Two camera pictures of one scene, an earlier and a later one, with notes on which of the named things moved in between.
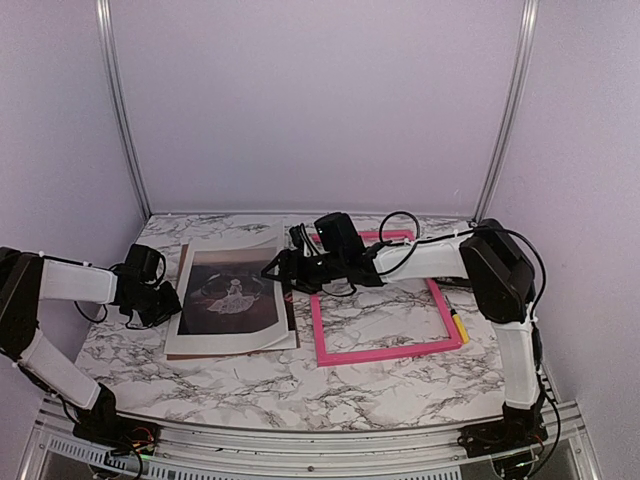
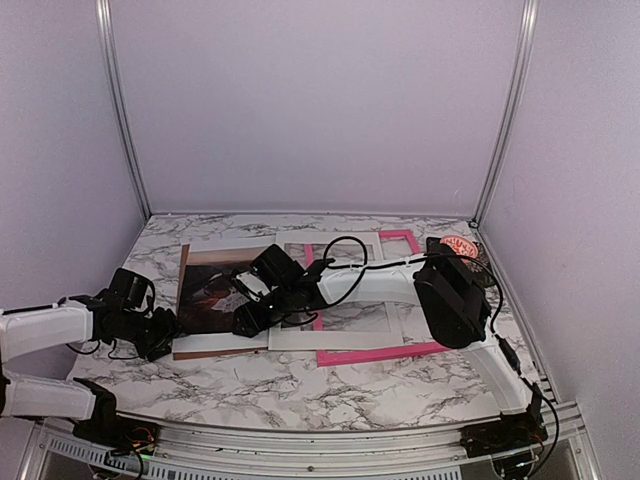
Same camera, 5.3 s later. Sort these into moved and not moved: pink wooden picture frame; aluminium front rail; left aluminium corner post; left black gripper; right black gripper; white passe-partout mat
Moved: pink wooden picture frame; left black gripper; white passe-partout mat; right black gripper
Not moved: aluminium front rail; left aluminium corner post
